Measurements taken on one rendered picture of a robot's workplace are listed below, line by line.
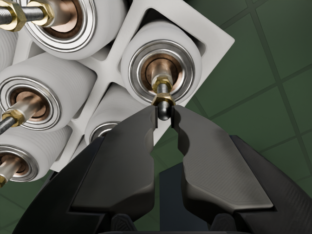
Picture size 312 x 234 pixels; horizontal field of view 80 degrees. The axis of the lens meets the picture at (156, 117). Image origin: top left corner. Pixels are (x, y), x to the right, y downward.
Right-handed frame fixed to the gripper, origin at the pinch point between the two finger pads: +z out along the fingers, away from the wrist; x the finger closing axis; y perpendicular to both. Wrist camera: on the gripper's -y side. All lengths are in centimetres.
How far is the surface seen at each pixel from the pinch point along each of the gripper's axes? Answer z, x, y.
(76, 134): 16.6, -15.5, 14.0
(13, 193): 35, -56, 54
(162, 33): 9.7, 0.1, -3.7
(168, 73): 7.1, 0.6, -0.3
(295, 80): 34.6, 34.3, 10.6
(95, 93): 16.6, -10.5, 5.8
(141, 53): 9.2, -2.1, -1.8
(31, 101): 8.8, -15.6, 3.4
